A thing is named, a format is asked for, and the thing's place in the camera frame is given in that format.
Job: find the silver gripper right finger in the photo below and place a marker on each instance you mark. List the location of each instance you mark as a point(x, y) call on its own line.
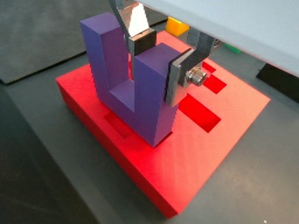
point(185, 69)

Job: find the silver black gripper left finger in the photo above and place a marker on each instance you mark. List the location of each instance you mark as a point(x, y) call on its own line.
point(139, 35)

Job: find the purple U-shaped block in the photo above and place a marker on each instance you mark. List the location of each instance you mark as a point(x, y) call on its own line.
point(129, 83)

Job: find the red slotted board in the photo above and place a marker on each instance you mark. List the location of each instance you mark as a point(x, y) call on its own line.
point(171, 171)

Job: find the black angle fixture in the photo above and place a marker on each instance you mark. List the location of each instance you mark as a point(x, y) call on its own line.
point(280, 80)

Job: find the yellow long block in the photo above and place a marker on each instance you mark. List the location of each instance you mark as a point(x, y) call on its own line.
point(175, 27)

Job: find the green zigzag block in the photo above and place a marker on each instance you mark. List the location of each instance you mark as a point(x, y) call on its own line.
point(233, 49)

